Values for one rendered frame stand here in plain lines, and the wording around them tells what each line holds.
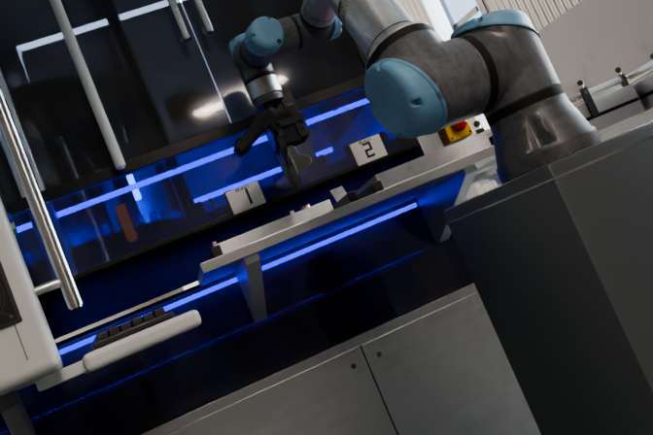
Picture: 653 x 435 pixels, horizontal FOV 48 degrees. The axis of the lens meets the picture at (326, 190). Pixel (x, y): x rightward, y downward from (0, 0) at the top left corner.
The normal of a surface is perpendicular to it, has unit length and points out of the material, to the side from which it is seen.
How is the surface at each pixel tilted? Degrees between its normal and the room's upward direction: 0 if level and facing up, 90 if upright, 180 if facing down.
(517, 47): 87
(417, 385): 90
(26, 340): 90
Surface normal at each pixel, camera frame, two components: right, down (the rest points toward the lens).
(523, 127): -0.61, -0.16
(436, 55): 0.13, -0.55
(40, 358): 0.33, -0.24
